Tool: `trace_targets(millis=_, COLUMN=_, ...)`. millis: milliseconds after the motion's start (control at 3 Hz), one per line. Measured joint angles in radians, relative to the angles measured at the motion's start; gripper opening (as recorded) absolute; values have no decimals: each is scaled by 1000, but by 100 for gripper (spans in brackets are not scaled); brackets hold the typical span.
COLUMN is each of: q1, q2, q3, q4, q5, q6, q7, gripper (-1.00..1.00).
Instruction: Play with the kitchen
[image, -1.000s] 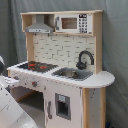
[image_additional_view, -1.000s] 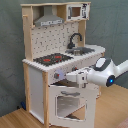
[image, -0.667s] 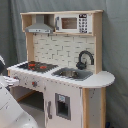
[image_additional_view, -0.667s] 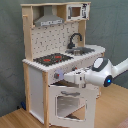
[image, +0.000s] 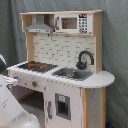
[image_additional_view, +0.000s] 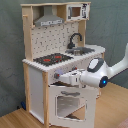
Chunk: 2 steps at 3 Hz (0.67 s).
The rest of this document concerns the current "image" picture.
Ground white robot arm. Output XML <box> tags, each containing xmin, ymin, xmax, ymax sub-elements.
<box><xmin>0</xmin><ymin>54</ymin><xmax>40</xmax><ymax>128</ymax></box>

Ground wooden toy kitchen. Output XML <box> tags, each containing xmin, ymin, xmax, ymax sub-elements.
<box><xmin>8</xmin><ymin>10</ymin><xmax>115</xmax><ymax>128</ymax></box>

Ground grey toy sink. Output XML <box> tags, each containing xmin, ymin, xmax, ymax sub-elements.
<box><xmin>52</xmin><ymin>67</ymin><xmax>92</xmax><ymax>81</ymax></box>

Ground black toy faucet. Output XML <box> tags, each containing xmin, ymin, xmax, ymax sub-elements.
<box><xmin>76</xmin><ymin>50</ymin><xmax>94</xmax><ymax>70</ymax></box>

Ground black toy stovetop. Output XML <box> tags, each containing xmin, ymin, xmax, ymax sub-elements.
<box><xmin>20</xmin><ymin>61</ymin><xmax>56</xmax><ymax>73</ymax></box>

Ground red oven knob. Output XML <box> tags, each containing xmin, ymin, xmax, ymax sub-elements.
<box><xmin>31</xmin><ymin>81</ymin><xmax>37</xmax><ymax>88</ymax></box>

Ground white cupboard door with dispenser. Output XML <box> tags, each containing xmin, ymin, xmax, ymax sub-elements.
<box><xmin>44</xmin><ymin>82</ymin><xmax>82</xmax><ymax>128</ymax></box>

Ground white toy microwave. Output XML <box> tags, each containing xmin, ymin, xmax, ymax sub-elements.
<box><xmin>55</xmin><ymin>14</ymin><xmax>92</xmax><ymax>34</ymax></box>

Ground grey range hood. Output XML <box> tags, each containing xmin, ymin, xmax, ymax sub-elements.
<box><xmin>25</xmin><ymin>15</ymin><xmax>53</xmax><ymax>34</ymax></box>

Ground grey backdrop curtain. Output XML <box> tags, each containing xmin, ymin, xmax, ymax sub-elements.
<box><xmin>0</xmin><ymin>0</ymin><xmax>128</xmax><ymax>128</ymax></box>

